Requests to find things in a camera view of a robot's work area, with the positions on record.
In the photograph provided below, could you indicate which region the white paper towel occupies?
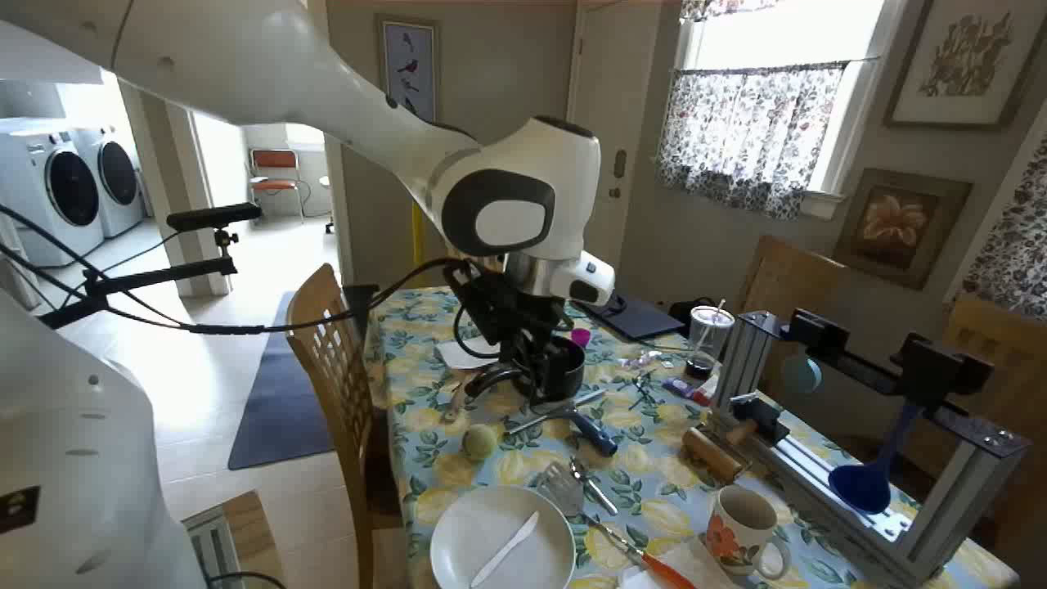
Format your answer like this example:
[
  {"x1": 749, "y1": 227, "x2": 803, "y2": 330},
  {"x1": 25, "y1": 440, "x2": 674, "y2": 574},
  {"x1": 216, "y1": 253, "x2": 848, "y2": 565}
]
[{"x1": 433, "y1": 336, "x2": 499, "y2": 378}]

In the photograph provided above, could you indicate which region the blue floor rug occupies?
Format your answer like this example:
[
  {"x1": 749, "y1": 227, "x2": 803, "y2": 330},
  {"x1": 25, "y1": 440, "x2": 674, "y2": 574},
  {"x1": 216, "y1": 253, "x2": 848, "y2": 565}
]
[{"x1": 225, "y1": 287, "x2": 337, "y2": 476}]

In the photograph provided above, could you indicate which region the wooden dining chair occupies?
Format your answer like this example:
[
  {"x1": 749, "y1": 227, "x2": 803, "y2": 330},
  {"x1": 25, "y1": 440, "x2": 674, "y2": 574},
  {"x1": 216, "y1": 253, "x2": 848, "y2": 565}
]
[
  {"x1": 728, "y1": 233, "x2": 849, "y2": 330},
  {"x1": 940, "y1": 296, "x2": 1047, "y2": 574}
]

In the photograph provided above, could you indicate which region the aluminium profile frame rack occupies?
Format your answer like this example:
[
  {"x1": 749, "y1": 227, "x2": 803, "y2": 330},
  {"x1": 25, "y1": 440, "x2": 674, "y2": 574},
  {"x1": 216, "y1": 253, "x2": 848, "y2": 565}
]
[{"x1": 708, "y1": 308, "x2": 1034, "y2": 589}]

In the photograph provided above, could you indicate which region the wooden lattice back chair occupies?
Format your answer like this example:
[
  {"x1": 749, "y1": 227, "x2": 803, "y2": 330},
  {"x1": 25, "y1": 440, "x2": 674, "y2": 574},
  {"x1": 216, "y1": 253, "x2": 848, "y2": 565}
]
[{"x1": 283, "y1": 263, "x2": 403, "y2": 589}]

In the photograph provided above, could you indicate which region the slotted spatula orange handle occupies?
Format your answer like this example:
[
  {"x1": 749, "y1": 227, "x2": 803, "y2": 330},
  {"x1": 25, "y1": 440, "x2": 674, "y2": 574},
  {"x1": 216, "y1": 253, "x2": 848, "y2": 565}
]
[{"x1": 531, "y1": 463, "x2": 697, "y2": 589}]

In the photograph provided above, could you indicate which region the colourful snack packet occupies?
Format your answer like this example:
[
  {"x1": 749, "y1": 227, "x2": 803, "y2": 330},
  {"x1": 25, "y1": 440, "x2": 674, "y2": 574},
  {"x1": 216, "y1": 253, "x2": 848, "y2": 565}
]
[{"x1": 661, "y1": 366, "x2": 719, "y2": 409}]

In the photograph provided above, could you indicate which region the silver foil wrapper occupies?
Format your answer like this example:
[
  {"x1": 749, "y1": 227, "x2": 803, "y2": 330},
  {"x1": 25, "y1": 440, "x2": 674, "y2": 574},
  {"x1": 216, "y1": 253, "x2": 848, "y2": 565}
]
[{"x1": 617, "y1": 344, "x2": 670, "y2": 369}]

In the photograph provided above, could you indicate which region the blue ladle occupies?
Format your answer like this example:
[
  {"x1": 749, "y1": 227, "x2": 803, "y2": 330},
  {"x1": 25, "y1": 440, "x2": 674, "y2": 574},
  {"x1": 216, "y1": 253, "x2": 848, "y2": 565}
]
[{"x1": 824, "y1": 401, "x2": 925, "y2": 517}]

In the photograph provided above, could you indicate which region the green ball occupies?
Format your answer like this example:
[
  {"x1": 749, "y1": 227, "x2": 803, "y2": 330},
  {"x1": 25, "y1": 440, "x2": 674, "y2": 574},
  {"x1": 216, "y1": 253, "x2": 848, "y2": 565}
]
[{"x1": 459, "y1": 422, "x2": 499, "y2": 469}]

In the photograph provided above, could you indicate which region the black tablet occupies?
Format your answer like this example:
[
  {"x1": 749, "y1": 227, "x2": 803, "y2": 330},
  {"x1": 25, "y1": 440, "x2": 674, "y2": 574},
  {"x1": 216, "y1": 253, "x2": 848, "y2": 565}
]
[{"x1": 591, "y1": 296, "x2": 691, "y2": 344}]

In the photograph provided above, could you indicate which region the white plastic knife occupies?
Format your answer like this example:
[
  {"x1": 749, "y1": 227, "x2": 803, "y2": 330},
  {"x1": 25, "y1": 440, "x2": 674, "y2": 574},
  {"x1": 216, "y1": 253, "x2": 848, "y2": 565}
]
[{"x1": 468, "y1": 508, "x2": 543, "y2": 589}]

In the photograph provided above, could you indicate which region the framed bird picture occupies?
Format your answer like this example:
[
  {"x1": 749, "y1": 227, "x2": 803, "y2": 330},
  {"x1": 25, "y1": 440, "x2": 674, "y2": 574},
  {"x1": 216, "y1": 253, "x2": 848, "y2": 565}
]
[{"x1": 372, "y1": 10, "x2": 446, "y2": 126}]

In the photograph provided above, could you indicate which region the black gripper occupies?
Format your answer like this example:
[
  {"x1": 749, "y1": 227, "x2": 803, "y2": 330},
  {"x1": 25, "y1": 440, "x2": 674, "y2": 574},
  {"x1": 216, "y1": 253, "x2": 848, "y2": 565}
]
[{"x1": 443, "y1": 260, "x2": 571, "y2": 388}]

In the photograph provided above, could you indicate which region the silver squeegee blue handle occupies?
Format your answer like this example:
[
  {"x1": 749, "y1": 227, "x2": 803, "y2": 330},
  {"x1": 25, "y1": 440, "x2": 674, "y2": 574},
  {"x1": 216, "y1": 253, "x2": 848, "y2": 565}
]
[{"x1": 499, "y1": 388, "x2": 626, "y2": 463}]

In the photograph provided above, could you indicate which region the white door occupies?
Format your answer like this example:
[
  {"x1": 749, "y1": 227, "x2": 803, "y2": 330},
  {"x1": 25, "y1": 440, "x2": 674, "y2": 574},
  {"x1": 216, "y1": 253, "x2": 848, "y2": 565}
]
[{"x1": 562, "y1": 0, "x2": 687, "y2": 287}]

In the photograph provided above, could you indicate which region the floral patterned wall hanging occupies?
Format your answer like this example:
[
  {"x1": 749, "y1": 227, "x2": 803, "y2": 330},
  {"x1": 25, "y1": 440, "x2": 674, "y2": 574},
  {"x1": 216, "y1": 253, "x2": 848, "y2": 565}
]
[{"x1": 956, "y1": 104, "x2": 1047, "y2": 329}]

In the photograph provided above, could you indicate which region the white plate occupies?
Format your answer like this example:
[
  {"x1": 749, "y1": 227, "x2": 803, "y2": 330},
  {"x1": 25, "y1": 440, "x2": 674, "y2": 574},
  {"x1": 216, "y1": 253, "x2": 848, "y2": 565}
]
[{"x1": 426, "y1": 485, "x2": 579, "y2": 589}]

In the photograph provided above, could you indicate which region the clear plastic cup with straw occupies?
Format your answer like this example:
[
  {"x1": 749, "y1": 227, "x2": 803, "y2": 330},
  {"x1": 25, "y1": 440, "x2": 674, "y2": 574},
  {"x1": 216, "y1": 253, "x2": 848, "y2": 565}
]
[{"x1": 683, "y1": 297, "x2": 740, "y2": 379}]

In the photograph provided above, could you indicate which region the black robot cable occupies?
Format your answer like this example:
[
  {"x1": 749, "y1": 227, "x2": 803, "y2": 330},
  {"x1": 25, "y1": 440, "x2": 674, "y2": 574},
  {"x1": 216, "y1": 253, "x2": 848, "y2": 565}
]
[{"x1": 0, "y1": 202, "x2": 474, "y2": 336}]

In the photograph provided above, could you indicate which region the silver metal utensil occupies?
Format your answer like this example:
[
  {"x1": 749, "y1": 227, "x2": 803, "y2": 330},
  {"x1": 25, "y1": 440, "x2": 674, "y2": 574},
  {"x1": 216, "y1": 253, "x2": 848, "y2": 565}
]
[{"x1": 566, "y1": 455, "x2": 626, "y2": 520}]

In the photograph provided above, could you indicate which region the black pot with handle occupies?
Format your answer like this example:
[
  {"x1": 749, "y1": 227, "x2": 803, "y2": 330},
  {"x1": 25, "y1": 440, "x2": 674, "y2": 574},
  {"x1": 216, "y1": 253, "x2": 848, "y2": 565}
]
[{"x1": 464, "y1": 330, "x2": 589, "y2": 407}]

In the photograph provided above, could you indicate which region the black camera stand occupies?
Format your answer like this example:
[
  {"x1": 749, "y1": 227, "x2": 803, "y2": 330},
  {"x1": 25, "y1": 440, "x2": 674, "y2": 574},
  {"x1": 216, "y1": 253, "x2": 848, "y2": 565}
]
[{"x1": 37, "y1": 227, "x2": 241, "y2": 330}]

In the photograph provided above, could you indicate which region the floral white mug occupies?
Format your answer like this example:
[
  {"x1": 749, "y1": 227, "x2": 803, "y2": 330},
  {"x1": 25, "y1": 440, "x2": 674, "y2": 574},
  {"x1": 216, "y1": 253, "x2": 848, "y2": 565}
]
[{"x1": 699, "y1": 485, "x2": 792, "y2": 584}]

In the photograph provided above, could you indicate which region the orange chair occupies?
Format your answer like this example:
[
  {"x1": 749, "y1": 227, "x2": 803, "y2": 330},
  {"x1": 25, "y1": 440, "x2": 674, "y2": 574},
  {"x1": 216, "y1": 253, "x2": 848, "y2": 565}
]
[{"x1": 246, "y1": 144, "x2": 317, "y2": 223}]

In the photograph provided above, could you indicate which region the white napkin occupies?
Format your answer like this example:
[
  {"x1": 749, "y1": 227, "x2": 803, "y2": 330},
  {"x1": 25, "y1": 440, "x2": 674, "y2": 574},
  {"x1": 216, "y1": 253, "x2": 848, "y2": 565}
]
[{"x1": 616, "y1": 537, "x2": 726, "y2": 589}]

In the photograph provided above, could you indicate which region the wooden block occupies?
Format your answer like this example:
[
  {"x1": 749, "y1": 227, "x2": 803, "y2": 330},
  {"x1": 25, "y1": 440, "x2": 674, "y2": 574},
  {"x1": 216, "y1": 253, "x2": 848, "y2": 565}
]
[{"x1": 678, "y1": 425, "x2": 747, "y2": 487}]

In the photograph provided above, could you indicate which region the lemon print tablecloth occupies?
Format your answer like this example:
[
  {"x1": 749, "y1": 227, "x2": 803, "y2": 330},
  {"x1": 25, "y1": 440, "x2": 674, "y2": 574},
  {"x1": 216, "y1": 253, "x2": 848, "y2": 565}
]
[{"x1": 364, "y1": 284, "x2": 1023, "y2": 589}]

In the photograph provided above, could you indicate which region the floral window valance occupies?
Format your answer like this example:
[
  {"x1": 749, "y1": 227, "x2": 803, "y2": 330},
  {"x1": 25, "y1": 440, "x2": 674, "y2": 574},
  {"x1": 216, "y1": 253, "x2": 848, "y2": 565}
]
[{"x1": 674, "y1": 0, "x2": 792, "y2": 31}]

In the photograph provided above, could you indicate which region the floral cafe curtain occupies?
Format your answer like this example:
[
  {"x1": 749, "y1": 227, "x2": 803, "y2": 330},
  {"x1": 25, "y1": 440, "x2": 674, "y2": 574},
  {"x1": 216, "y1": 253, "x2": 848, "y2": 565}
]
[{"x1": 653, "y1": 63, "x2": 849, "y2": 219}]

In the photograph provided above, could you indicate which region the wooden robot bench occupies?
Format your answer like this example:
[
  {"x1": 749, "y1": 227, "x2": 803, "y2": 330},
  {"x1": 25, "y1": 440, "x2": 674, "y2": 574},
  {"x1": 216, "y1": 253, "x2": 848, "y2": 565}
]
[{"x1": 181, "y1": 487, "x2": 292, "y2": 589}]

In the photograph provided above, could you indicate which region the black brush wooden handle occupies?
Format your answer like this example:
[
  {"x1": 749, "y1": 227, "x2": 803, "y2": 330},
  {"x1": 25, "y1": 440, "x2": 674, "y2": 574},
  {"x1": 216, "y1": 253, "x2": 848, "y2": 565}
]
[{"x1": 726, "y1": 392, "x2": 792, "y2": 448}]

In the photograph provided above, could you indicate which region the black camera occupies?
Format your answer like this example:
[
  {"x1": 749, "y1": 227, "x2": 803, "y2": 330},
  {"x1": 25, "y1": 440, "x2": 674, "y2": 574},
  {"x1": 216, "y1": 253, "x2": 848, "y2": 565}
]
[{"x1": 162, "y1": 199, "x2": 264, "y2": 237}]

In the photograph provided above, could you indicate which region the framed flower picture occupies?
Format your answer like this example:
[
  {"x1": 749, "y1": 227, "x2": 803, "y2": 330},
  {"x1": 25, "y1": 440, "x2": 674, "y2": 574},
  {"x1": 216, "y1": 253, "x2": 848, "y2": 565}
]
[{"x1": 832, "y1": 168, "x2": 975, "y2": 296}]

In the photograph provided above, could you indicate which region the framed coral picture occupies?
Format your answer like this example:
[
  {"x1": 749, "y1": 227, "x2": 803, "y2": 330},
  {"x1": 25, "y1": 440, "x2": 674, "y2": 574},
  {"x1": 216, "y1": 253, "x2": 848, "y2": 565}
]
[{"x1": 879, "y1": 0, "x2": 1047, "y2": 135}]

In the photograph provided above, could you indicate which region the white washing machine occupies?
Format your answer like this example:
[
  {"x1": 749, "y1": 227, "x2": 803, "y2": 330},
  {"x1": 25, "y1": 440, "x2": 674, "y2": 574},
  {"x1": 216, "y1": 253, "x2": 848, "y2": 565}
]
[
  {"x1": 69, "y1": 121, "x2": 151, "y2": 244},
  {"x1": 0, "y1": 128, "x2": 112, "y2": 271}
]

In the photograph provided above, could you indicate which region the teal ball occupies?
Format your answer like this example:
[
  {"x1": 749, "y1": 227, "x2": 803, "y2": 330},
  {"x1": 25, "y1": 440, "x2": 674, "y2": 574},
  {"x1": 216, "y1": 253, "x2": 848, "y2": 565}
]
[{"x1": 779, "y1": 346, "x2": 829, "y2": 401}]

